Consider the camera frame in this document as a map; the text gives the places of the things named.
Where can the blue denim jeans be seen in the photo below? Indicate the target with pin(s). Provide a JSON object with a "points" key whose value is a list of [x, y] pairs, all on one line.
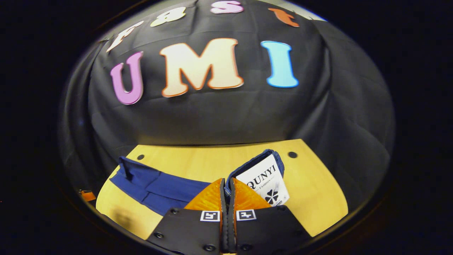
{"points": [[166, 191]]}

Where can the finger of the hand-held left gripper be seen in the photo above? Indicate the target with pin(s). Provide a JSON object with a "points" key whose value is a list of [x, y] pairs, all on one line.
{"points": [[87, 195]]}

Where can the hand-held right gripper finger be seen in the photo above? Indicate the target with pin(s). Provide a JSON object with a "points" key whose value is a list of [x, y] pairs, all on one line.
{"points": [[223, 219], [231, 219]]}

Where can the black backdrop cloth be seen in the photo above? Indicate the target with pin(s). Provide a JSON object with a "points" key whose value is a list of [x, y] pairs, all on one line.
{"points": [[226, 113]]}

